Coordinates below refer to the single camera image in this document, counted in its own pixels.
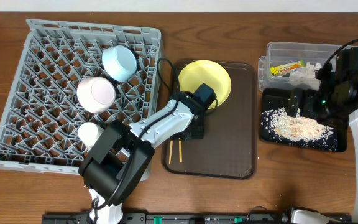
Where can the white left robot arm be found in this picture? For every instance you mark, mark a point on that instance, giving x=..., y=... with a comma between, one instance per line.
x=120, y=157

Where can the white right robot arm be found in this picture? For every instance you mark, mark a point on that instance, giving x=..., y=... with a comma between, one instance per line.
x=307, y=110

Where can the wooden chopstick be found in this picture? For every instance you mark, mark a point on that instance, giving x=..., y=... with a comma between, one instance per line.
x=180, y=151
x=170, y=152

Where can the green orange snack wrapper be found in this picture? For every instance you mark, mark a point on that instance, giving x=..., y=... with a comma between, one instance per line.
x=282, y=70

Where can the black rectangular tray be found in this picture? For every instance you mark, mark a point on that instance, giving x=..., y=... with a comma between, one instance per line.
x=273, y=98

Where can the rice and nuts pile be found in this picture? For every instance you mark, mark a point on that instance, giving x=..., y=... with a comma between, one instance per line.
x=277, y=126

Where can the brown serving tray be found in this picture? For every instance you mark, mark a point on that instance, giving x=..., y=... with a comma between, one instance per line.
x=229, y=147

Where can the white tissue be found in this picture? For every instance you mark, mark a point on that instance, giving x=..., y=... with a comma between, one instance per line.
x=306, y=76

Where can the yellow round plate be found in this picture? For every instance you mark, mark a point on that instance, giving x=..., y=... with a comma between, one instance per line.
x=211, y=73

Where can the clear plastic bin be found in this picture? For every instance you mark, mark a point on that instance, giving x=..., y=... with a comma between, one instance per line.
x=280, y=53

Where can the grey dish rack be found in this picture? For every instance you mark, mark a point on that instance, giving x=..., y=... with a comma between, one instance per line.
x=40, y=122

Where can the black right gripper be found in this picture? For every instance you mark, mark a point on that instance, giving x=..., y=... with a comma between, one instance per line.
x=299, y=104

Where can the white cup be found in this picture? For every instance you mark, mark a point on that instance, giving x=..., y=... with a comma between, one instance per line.
x=89, y=133

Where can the pink bowl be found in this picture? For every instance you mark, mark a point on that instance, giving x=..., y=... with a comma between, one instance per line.
x=96, y=94

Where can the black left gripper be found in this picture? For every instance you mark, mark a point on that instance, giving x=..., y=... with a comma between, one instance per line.
x=192, y=134

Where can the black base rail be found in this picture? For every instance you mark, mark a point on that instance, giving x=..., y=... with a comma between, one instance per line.
x=255, y=216

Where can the light blue bowl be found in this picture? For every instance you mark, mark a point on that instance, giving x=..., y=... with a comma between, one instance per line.
x=119, y=62

